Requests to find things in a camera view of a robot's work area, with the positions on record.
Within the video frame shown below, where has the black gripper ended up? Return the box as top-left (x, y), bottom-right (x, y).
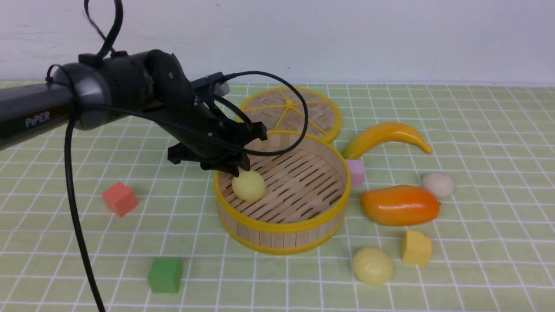
top-left (168, 97), bottom-right (268, 176)

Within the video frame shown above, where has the pale yellow bun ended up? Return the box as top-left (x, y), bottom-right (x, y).
top-left (353, 247), bottom-right (394, 286)
top-left (232, 171), bottom-right (266, 201)

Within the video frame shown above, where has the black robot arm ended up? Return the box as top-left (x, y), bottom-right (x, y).
top-left (0, 50), bottom-right (268, 176)

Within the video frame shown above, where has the woven bamboo steamer lid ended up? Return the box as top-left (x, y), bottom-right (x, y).
top-left (239, 87), bottom-right (342, 143)

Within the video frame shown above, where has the bamboo steamer tray yellow rim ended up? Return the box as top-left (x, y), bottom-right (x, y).
top-left (213, 134), bottom-right (351, 255)

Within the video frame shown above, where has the red foam cube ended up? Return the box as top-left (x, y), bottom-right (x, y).
top-left (102, 182), bottom-right (138, 218)

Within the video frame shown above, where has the pink foam cube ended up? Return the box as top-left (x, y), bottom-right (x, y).
top-left (346, 159), bottom-right (366, 189)

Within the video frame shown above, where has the green foam cube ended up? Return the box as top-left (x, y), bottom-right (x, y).
top-left (147, 257), bottom-right (183, 293)

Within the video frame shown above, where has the yellow toy banana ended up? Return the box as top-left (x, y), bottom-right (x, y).
top-left (342, 122), bottom-right (433, 159)

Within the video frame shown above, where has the orange toy mango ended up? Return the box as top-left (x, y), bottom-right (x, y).
top-left (359, 185), bottom-right (441, 227)

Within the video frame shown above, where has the yellow foam block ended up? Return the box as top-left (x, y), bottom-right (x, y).
top-left (401, 230), bottom-right (433, 266)

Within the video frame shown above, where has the white egg-shaped bun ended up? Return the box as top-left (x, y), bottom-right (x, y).
top-left (421, 171), bottom-right (455, 199)

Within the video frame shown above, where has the green checkered tablecloth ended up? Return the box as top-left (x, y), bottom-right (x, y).
top-left (0, 80), bottom-right (555, 312)

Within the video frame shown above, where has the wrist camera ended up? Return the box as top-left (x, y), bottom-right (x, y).
top-left (191, 72), bottom-right (230, 99)

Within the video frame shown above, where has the black cable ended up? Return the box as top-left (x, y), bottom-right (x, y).
top-left (46, 0), bottom-right (309, 312)

